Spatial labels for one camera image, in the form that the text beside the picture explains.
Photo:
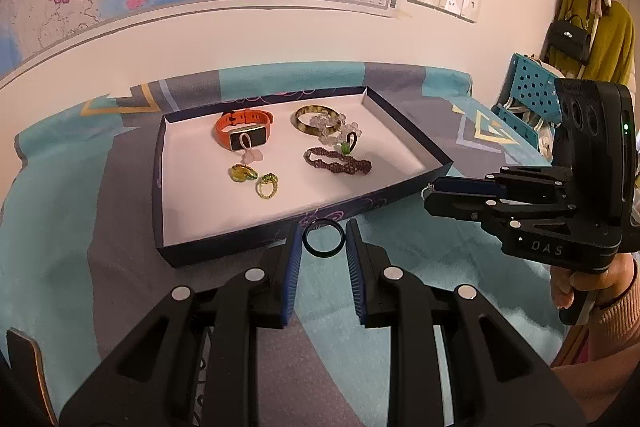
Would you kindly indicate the orange smart band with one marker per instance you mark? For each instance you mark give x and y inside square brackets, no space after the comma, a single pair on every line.
[225,132]

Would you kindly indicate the tortoiseshell bangle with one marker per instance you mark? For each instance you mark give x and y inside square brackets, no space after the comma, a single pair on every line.
[300,122]

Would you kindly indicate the wooden board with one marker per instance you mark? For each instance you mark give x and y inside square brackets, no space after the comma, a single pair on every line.
[27,372]

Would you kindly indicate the blue pegboard chair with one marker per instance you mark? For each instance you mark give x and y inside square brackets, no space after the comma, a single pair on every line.
[535,82]

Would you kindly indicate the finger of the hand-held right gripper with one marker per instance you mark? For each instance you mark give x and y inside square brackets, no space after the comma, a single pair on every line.
[460,186]
[455,206]

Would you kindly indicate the black handbag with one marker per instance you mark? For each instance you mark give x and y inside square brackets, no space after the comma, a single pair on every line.
[570,42]

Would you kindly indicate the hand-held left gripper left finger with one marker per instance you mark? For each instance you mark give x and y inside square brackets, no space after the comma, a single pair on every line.
[292,277]

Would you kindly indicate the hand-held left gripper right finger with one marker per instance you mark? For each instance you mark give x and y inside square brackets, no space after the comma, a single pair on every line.
[356,277]

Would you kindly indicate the yellow green coat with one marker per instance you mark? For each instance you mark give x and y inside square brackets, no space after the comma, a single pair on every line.
[617,42]

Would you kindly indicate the person's right hand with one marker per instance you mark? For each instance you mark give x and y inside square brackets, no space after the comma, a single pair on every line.
[607,284]

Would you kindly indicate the person's right forearm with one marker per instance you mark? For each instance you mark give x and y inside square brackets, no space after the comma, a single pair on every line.
[615,357]

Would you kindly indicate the dark blue box tray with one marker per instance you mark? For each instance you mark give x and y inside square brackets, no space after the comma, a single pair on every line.
[210,207]

